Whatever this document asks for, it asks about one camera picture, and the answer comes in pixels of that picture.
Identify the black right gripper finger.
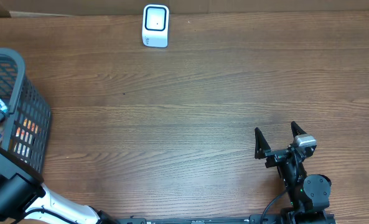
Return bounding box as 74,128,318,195
291,121,307,138
255,128,271,159

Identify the teal tissue pack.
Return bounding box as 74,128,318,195
0,99,8,113

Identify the orange snack packet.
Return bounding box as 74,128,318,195
14,118,41,157

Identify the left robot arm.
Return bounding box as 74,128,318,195
0,147,118,223

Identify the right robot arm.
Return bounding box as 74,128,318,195
250,121,336,224

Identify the white barcode scanner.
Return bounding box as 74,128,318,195
141,4,170,48

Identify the grey plastic basket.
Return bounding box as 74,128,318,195
0,48,52,173

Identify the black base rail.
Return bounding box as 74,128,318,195
116,214,337,224

